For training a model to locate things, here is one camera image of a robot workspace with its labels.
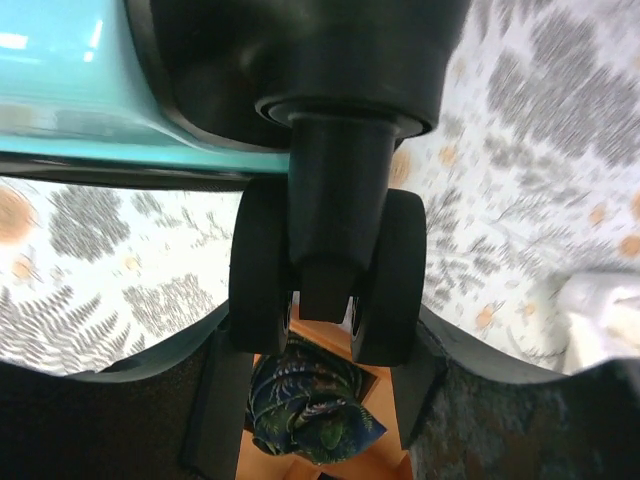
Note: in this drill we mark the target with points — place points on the white crumpled garment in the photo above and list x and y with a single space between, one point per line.
602 311

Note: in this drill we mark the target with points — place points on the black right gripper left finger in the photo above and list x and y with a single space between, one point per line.
173 411

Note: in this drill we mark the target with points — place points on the rolled black belt top-left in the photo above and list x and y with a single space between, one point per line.
305 401

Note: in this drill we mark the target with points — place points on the wooden compartment tray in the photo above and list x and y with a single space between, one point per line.
385 459

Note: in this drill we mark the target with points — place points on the pink teal suitcase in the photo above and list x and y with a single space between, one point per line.
301 104

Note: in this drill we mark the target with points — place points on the floral patterned table mat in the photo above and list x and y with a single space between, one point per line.
531 176

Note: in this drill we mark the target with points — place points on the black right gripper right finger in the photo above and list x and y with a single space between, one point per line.
466 410

